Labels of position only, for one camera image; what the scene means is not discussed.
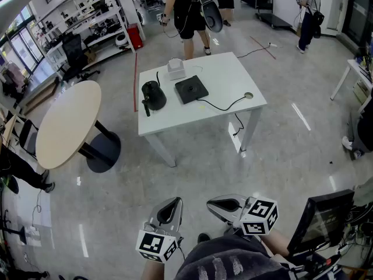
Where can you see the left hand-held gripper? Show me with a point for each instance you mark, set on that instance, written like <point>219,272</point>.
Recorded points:
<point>154,244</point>

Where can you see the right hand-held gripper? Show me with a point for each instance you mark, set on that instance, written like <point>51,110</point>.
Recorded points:
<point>259,214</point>

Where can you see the black gooseneck kettle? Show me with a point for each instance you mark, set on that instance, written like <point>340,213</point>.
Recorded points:
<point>154,95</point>

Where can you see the black square kettle base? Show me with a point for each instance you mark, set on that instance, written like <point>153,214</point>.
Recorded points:
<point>190,89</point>

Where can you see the person's left forearm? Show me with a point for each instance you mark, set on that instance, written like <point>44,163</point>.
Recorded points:
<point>151,271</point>

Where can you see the person's right forearm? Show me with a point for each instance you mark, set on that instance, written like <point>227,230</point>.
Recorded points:
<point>277,242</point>

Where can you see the person's black left shoe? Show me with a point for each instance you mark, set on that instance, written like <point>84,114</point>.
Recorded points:
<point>203,238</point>

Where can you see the person's black clothing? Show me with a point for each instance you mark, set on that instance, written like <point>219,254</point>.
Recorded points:
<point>227,258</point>

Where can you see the black monitor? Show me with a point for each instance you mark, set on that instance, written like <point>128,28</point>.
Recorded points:
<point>320,220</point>

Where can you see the round wooden table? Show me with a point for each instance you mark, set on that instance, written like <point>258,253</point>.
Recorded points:
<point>70,121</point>

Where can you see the white tissue box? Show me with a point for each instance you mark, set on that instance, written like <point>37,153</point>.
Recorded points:
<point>176,69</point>

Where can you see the black folding chair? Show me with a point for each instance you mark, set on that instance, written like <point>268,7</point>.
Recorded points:
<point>27,139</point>

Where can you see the white power strip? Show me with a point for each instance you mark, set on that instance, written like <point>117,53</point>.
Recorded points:
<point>272,44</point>

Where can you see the white shelving unit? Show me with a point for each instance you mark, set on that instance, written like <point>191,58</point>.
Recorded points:
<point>110,49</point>

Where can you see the cardboard box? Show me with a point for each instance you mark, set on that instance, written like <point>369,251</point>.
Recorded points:
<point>90,57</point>

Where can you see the white round device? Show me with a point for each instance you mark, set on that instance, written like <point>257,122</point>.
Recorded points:
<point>121,40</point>

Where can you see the red cabinet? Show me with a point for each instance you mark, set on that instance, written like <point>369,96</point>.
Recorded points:
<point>134,36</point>

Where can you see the white side desk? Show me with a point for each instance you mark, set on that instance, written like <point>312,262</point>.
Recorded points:
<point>354,64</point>

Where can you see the black office chair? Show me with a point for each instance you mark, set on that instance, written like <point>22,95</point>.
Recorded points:
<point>74,51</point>

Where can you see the grey and black seat shell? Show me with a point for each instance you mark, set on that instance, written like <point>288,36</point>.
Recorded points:
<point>212,17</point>

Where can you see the black platform cart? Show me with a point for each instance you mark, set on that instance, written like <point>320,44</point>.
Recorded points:
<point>274,20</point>

